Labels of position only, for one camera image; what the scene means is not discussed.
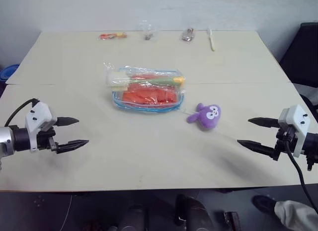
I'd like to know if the small black box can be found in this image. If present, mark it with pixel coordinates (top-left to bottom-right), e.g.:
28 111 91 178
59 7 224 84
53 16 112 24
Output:
223 211 241 231

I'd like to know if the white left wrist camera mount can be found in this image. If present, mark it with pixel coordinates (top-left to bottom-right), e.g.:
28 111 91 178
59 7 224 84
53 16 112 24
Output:
24 102 57 153

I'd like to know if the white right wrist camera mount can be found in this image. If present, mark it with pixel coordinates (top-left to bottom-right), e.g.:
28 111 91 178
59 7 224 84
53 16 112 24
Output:
278 104 312 158

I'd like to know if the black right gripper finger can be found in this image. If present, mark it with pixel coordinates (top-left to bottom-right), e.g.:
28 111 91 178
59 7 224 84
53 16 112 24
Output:
247 117 281 129
237 139 277 159

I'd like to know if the black shoe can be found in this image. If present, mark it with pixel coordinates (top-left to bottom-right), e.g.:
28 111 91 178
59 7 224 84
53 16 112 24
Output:
252 194 277 215

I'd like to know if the orange snack packet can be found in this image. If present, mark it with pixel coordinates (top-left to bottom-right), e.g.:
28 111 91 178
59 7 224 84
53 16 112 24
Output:
98 32 128 41

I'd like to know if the purple plush toy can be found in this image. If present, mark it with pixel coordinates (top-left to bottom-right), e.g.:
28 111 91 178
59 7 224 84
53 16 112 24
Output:
186 102 222 131

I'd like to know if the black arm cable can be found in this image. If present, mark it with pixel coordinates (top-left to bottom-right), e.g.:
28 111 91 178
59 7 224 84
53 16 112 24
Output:
284 133 318 218
4 98 41 127

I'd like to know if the clear plastic item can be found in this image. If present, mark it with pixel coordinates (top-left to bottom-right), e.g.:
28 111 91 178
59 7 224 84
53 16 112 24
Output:
135 20 159 43

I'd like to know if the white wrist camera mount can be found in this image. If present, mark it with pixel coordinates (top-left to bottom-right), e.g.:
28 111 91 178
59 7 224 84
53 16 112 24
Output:
24 102 57 153
278 104 312 158

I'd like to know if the beige trouser leg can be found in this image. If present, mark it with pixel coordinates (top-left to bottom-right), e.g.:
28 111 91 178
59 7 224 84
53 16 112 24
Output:
274 200 318 231

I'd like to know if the white yellow toothbrush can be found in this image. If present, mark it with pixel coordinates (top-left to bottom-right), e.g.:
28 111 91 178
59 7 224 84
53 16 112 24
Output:
206 27 216 52

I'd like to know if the blue round container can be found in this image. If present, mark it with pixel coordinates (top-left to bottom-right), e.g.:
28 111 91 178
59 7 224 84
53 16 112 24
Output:
0 64 20 87

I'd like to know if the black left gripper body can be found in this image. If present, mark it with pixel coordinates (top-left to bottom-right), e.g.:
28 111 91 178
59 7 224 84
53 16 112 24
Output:
36 126 60 155

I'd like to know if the black chair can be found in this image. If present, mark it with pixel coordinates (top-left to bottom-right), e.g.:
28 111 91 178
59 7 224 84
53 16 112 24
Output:
279 22 318 88

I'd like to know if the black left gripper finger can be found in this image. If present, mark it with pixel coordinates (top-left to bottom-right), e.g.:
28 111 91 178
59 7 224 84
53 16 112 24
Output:
55 116 80 128
56 139 89 155

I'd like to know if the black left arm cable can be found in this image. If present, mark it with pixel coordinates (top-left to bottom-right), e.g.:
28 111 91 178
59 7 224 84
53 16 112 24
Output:
4 98 41 127

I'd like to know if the wrapped white green yellow brush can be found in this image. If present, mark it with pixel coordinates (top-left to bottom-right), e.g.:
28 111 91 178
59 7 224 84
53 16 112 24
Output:
103 62 186 93

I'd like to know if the clear zip pouch with items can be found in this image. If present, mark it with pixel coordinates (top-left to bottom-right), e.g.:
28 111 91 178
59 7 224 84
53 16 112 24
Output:
110 65 186 115

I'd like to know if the shiny metal object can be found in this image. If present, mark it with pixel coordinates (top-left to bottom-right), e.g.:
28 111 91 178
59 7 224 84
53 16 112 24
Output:
179 27 196 42

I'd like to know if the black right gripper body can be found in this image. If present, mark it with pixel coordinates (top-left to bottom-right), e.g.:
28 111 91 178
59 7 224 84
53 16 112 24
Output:
272 126 299 161

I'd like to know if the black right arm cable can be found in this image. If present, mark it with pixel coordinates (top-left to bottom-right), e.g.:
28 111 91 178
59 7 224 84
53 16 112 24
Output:
284 133 318 218

